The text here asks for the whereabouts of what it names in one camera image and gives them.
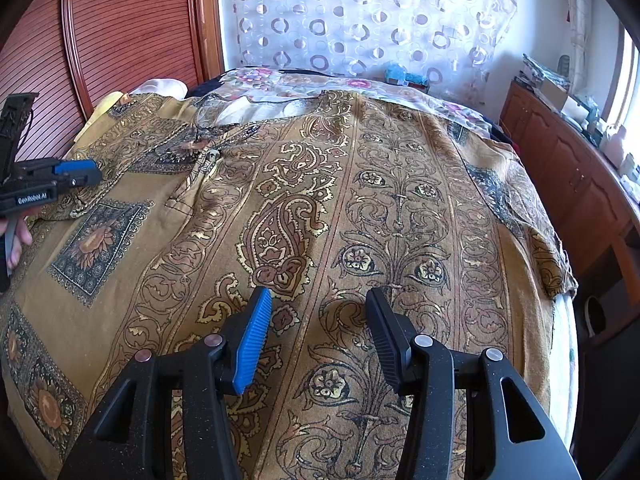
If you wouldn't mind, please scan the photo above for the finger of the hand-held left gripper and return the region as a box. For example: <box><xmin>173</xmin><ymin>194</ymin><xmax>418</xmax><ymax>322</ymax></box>
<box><xmin>53</xmin><ymin>158</ymin><xmax>97</xmax><ymax>177</ymax></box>
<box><xmin>62</xmin><ymin>167</ymin><xmax>104</xmax><ymax>190</ymax></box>

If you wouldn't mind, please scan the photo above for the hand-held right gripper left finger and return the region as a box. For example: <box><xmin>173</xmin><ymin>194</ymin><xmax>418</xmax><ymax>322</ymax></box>
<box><xmin>57</xmin><ymin>286</ymin><xmax>274</xmax><ymax>480</ymax></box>

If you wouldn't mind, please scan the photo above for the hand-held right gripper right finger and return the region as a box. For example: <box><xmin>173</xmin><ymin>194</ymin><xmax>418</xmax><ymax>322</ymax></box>
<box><xmin>364</xmin><ymin>287</ymin><xmax>584</xmax><ymax>480</ymax></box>

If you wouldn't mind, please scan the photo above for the brown paisley printed garment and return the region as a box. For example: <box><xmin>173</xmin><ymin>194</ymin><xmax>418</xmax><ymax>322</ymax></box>
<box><xmin>0</xmin><ymin>89</ymin><xmax>579</xmax><ymax>480</ymax></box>

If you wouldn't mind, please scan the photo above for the person's left hand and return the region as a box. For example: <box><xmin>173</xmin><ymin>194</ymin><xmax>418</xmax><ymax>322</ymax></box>
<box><xmin>0</xmin><ymin>217</ymin><xmax>34</xmax><ymax>269</ymax></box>

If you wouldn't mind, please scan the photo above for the yellow pillow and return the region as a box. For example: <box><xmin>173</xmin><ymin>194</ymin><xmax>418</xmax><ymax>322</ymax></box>
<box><xmin>81</xmin><ymin>90</ymin><xmax>127</xmax><ymax>132</ymax></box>

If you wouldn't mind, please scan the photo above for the wooden slatted headboard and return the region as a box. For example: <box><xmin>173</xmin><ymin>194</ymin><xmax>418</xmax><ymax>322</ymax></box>
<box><xmin>0</xmin><ymin>0</ymin><xmax>227</xmax><ymax>163</ymax></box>

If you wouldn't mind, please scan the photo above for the white floral blanket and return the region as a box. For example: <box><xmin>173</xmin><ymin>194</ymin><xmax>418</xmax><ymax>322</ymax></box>
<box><xmin>192</xmin><ymin>66</ymin><xmax>583</xmax><ymax>461</ymax></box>

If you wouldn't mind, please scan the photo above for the wooden cabinet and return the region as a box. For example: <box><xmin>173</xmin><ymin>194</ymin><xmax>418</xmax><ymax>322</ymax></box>
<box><xmin>499</xmin><ymin>77</ymin><xmax>640</xmax><ymax>307</ymax></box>

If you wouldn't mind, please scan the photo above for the teal box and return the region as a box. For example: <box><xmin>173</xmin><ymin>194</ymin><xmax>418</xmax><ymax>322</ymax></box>
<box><xmin>384</xmin><ymin>62</ymin><xmax>432</xmax><ymax>93</ymax></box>

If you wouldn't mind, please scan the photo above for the cardboard box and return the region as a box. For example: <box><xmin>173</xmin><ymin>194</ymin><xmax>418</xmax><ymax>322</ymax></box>
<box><xmin>531</xmin><ymin>77</ymin><xmax>572</xmax><ymax>112</ymax></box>

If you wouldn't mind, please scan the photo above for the sheer circle-patterned curtain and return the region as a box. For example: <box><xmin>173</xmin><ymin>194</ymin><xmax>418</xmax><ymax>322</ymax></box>
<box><xmin>227</xmin><ymin>0</ymin><xmax>519</xmax><ymax>107</ymax></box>

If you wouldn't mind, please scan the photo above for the stack of printed packets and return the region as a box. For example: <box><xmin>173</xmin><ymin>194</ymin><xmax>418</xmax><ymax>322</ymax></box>
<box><xmin>519</xmin><ymin>52</ymin><xmax>571</xmax><ymax>87</ymax></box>

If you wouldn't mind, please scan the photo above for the white window curtain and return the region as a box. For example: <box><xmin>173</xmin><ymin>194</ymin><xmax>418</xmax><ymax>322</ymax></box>
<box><xmin>564</xmin><ymin>0</ymin><xmax>597</xmax><ymax>97</ymax></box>

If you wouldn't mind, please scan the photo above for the white cord loop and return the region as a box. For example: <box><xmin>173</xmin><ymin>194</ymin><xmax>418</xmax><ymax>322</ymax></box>
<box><xmin>581</xmin><ymin>294</ymin><xmax>609</xmax><ymax>342</ymax></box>

